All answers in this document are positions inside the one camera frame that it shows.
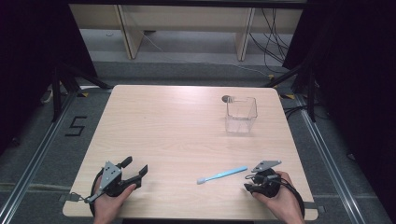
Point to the person's left hand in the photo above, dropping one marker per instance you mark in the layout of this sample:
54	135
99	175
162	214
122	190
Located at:
109	208

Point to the black metal stand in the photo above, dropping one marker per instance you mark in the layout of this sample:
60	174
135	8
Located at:
311	93
57	93

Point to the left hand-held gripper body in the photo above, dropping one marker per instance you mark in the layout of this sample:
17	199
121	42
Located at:
110	175

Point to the person's right hand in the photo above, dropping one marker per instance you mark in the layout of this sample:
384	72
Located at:
286	205

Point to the beige wooden shelf unit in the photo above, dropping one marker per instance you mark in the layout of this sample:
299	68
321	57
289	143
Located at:
186	20

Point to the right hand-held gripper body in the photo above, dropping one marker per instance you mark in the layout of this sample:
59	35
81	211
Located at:
267	183

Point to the metal floor rail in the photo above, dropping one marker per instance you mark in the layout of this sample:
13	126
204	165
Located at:
330	161
34	161

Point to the black curtain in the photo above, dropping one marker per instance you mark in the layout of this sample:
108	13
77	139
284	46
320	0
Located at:
31	62
358	77

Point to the clear square plastic cup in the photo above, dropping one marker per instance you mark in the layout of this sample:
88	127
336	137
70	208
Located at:
241	115

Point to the light blue toothbrush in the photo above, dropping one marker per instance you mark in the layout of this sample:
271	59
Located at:
222	174

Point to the yellow floor tape piece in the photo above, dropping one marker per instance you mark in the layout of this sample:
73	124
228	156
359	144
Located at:
288	96
83	94
271	76

